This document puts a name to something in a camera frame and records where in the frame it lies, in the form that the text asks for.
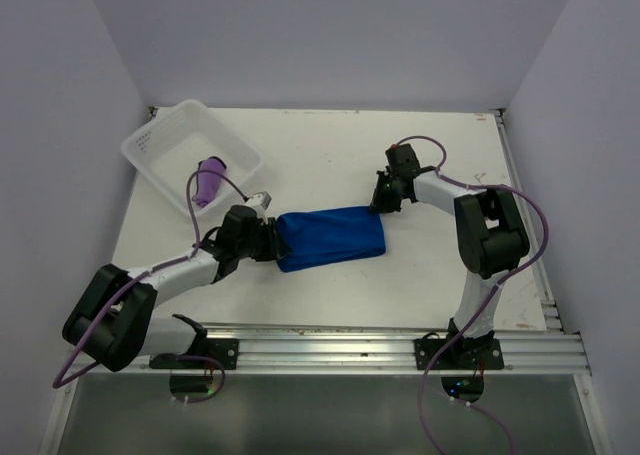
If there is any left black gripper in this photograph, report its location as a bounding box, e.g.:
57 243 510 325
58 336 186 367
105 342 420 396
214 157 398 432
236 216 291 261

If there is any blue towel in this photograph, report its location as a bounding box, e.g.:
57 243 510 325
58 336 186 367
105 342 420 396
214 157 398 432
276 206 386 273

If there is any purple towel black trim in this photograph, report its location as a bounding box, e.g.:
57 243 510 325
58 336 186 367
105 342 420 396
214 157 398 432
192 156 227 208

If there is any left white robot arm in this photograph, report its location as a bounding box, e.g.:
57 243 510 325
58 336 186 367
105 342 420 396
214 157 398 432
62 192 291 372

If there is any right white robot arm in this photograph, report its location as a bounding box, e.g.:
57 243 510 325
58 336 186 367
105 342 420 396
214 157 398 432
369 143 530 368

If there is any white plastic basket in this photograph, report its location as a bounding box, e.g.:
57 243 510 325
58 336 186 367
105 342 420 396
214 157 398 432
121 99 263 216

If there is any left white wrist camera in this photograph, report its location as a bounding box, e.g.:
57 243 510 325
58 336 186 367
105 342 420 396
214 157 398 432
244 191 272 213

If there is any aluminium mounting rail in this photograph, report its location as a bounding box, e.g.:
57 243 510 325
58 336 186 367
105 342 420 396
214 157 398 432
67 324 591 376

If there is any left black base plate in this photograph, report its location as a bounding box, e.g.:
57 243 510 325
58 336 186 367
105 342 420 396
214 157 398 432
149 338 240 370

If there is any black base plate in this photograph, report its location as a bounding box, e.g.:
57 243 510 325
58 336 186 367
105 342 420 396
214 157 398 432
413 331 505 371
149 338 240 370

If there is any right side aluminium rail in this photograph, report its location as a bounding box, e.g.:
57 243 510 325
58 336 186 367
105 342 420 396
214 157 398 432
490 108 565 334

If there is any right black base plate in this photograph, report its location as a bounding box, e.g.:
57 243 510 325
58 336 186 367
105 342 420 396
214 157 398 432
413 331 505 371

